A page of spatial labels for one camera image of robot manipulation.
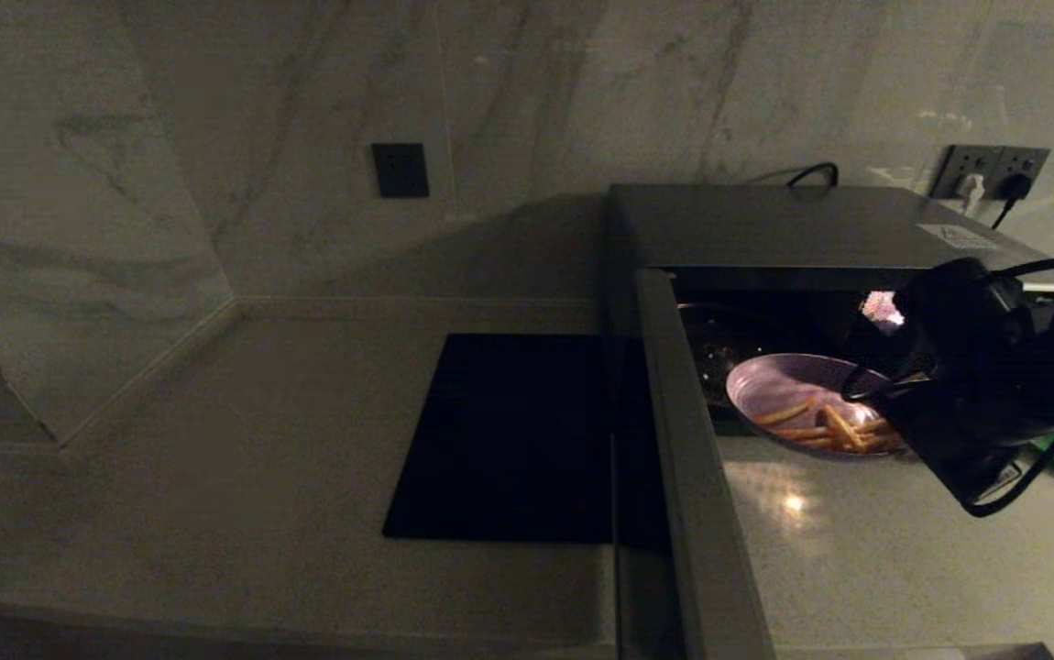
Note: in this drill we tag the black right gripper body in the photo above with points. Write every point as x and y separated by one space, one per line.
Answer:
976 431

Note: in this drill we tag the orange french fry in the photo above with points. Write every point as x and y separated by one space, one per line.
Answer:
802 433
843 426
782 414
875 442

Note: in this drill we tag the purple plate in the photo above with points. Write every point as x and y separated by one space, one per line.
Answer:
784 385

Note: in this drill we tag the silver microwave oven body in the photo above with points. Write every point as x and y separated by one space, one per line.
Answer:
765 229

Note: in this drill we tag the white power plug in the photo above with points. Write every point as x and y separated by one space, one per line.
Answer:
971 190

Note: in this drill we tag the black power plug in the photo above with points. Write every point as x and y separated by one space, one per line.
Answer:
1016 185

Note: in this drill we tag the black glass induction cooktop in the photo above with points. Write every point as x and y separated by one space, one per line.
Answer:
509 440

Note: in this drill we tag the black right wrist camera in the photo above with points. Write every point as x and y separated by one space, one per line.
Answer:
958 312

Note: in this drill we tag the grey double wall outlet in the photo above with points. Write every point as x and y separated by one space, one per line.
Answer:
985 163

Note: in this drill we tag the black blank wall panel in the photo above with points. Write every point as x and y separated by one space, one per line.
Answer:
400 170

